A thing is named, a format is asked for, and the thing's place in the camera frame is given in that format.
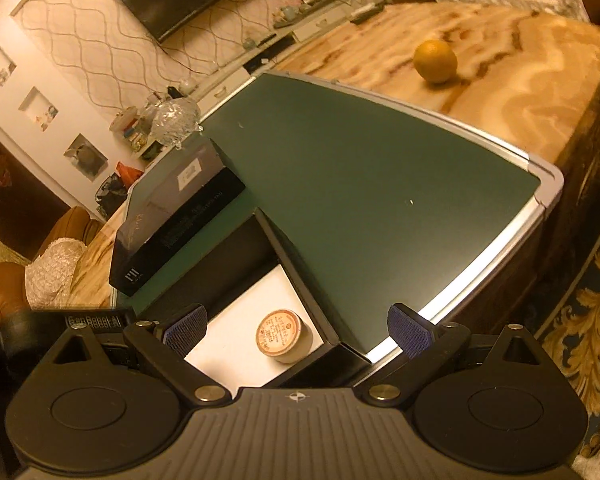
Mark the red-rimmed white capsule cup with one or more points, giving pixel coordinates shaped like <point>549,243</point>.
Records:
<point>284,337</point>

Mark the dark blue box lid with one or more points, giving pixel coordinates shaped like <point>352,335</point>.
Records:
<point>183,203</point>

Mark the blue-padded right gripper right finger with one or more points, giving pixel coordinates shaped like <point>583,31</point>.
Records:
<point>428,351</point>

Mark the black open box tray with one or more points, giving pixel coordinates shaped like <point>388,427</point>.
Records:
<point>246,276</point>

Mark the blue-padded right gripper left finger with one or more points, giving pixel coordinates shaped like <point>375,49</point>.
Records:
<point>162,346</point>

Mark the clear crystal glass bowl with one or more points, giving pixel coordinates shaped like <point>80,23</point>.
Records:
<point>175,121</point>

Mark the white quilted sofa cover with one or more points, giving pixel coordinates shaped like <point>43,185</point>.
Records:
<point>47,279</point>

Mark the white tv cabinet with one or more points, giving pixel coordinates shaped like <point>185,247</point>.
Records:
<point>228,79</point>

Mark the orange fruit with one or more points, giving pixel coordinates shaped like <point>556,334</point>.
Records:
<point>435,61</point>

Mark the green desk mat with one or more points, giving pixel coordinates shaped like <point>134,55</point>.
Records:
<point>381,201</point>

